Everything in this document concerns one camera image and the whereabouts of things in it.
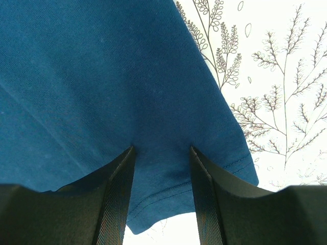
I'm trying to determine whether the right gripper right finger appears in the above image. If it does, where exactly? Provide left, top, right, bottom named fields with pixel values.
left=190, top=148, right=326, bottom=245

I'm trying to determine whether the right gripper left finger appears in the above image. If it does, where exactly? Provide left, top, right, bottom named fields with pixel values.
left=1, top=147, right=136, bottom=245

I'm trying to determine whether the dark blue t shirt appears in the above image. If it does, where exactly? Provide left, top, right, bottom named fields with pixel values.
left=1, top=1, right=259, bottom=234

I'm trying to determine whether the floral table mat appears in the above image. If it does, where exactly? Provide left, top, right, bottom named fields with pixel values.
left=127, top=1, right=315, bottom=234

